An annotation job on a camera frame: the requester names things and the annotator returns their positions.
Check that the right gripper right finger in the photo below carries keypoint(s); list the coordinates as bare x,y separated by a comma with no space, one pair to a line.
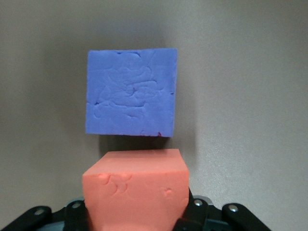
199,216

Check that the orange foam cube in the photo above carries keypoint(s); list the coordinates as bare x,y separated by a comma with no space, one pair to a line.
134,192

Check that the purple foam cube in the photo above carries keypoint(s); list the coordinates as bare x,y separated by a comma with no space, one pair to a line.
130,93

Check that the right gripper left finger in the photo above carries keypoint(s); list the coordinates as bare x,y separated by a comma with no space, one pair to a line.
77,216

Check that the brown table cover sheet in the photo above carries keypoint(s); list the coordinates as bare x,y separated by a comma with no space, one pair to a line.
240,72

